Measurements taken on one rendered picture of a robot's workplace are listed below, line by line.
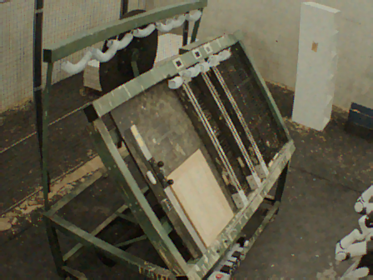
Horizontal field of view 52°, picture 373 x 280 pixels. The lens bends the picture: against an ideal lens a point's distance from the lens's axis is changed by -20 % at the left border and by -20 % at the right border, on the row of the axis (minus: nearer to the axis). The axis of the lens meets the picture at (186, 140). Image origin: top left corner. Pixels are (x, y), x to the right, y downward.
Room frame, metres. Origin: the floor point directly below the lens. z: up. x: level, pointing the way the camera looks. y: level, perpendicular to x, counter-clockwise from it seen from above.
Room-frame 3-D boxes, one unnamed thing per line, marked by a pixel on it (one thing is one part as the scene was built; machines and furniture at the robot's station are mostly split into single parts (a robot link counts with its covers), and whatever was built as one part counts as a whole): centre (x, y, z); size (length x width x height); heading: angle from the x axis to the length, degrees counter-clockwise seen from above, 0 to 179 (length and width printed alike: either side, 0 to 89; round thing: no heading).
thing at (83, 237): (3.22, 0.03, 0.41); 2.20 x 1.38 x 0.83; 153
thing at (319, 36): (6.39, -2.03, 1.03); 0.61 x 0.58 x 2.05; 148
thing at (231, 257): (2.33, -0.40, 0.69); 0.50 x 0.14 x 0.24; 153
